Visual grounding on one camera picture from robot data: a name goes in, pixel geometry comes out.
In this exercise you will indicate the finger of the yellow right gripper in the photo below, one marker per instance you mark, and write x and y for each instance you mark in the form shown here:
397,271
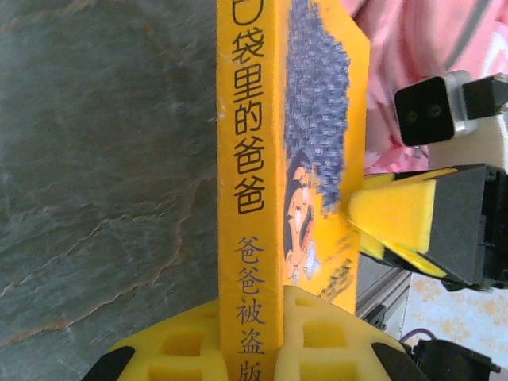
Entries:
409,176
397,218

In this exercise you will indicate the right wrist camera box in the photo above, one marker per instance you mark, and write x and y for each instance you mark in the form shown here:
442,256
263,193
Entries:
424,111

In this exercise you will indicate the yellow cartoon cover book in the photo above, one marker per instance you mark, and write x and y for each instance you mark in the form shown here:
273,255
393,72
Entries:
250,158

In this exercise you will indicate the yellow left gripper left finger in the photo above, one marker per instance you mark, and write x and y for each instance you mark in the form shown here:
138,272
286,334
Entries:
178,349

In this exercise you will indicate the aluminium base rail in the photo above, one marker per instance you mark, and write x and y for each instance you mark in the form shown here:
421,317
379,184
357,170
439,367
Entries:
381,293

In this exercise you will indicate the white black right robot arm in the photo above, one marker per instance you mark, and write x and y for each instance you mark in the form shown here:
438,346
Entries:
452,361

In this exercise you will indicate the pink backpack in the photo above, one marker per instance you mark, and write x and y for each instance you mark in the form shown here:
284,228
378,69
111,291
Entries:
416,39

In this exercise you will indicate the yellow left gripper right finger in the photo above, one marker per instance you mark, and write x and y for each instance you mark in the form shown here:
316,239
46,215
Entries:
325,349

